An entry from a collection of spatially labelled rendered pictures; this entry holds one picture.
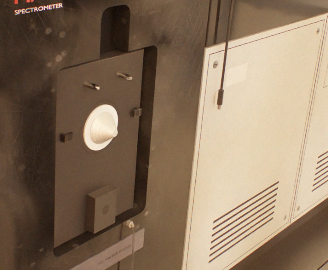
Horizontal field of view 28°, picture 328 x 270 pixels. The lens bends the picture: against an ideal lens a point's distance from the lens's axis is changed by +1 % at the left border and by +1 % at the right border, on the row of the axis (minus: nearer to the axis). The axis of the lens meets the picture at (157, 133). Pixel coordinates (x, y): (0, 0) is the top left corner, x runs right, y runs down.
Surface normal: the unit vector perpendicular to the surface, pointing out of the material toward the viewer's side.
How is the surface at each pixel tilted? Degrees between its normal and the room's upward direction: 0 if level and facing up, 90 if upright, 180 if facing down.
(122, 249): 90
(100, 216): 90
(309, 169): 90
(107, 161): 90
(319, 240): 0
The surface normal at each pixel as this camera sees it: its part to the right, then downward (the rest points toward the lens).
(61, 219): 0.77, 0.30
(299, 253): 0.07, -0.91
